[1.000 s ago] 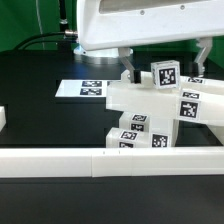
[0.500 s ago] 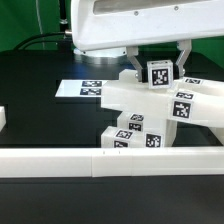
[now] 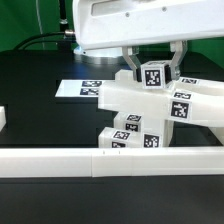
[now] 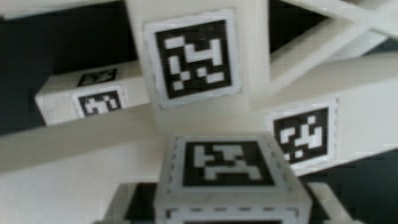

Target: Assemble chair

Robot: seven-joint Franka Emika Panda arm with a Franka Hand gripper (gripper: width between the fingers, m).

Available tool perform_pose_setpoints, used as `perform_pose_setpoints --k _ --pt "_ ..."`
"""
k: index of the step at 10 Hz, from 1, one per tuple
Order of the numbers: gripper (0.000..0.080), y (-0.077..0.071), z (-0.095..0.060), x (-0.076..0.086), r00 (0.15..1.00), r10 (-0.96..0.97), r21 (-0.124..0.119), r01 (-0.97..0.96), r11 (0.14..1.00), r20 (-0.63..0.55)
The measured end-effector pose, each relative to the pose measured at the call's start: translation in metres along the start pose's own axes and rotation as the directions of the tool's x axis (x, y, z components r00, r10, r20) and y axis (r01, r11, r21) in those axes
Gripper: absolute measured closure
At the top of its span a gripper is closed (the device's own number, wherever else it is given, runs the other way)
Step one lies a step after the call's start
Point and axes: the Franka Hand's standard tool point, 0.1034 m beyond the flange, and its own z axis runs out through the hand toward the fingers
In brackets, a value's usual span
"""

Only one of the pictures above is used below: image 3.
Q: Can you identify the white base tag plate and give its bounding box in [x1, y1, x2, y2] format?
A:
[55, 80, 104, 97]

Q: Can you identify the white right fence bar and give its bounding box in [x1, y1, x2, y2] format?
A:
[210, 127, 224, 146]

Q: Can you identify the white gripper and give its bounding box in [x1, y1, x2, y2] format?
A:
[72, 0, 224, 82]

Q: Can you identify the white front fence bar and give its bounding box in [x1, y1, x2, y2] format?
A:
[0, 147, 224, 178]

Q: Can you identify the black pole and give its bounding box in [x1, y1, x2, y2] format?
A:
[58, 0, 68, 32]

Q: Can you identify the black cable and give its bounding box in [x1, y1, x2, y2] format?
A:
[13, 29, 76, 51]

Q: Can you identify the white chair back frame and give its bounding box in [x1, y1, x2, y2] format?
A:
[98, 70, 224, 127]

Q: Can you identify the white fence bar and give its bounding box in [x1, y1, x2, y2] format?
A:
[210, 127, 224, 146]
[0, 147, 224, 178]

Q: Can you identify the white chair seat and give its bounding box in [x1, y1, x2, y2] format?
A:
[113, 111, 174, 148]

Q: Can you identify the white left fence piece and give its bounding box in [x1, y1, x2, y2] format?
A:
[0, 106, 6, 132]

